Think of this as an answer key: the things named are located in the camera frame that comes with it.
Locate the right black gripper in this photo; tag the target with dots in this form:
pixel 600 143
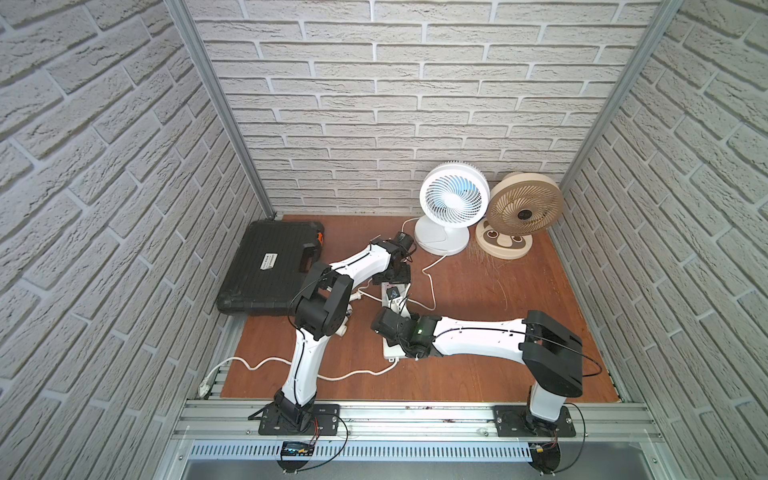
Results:
pixel 384 324

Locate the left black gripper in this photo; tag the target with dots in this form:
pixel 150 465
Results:
pixel 400 271

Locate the white power strip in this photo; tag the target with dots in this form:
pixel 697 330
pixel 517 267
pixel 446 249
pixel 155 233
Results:
pixel 395 297

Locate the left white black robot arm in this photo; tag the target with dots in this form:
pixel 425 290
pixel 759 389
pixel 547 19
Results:
pixel 319 310

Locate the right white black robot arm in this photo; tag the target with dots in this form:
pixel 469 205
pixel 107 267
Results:
pixel 551 352

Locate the white desk fan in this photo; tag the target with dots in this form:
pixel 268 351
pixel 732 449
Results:
pixel 453 197

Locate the beige bear desk fan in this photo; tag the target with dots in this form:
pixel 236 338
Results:
pixel 521 204

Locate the black plastic tool case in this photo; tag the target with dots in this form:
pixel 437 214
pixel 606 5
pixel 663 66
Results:
pixel 269 267

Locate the left small controller board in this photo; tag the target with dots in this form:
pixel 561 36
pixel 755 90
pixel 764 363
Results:
pixel 296 449

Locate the right round black connector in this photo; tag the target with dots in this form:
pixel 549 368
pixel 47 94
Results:
pixel 545 458

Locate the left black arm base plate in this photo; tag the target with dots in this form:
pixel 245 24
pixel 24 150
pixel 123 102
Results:
pixel 320 419

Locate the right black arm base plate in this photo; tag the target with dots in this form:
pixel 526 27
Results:
pixel 517 421

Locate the aluminium front rail frame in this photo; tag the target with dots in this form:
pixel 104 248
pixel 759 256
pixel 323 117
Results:
pixel 221 429

